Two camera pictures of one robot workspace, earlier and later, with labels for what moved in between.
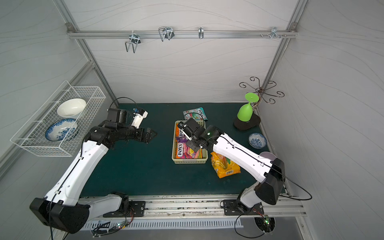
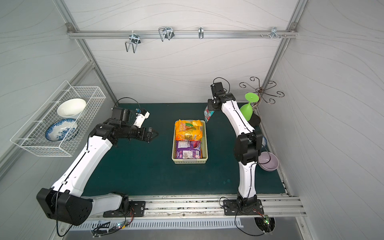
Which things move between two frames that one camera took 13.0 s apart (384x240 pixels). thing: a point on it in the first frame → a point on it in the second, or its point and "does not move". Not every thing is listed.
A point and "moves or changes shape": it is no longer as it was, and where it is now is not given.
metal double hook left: x=135 y=40 does not move
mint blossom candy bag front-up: x=198 y=113 → x=208 y=114
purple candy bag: x=182 y=139 → x=188 y=149
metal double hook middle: x=166 y=32 does not move
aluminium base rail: x=181 y=206 does not move
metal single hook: x=201 y=31 does not move
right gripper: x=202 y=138 → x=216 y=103
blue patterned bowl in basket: x=61 y=129 does not move
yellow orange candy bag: x=223 y=166 moves or changes shape
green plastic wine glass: x=245 y=112 does not move
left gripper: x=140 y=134 does not move
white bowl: x=71 y=107 does not move
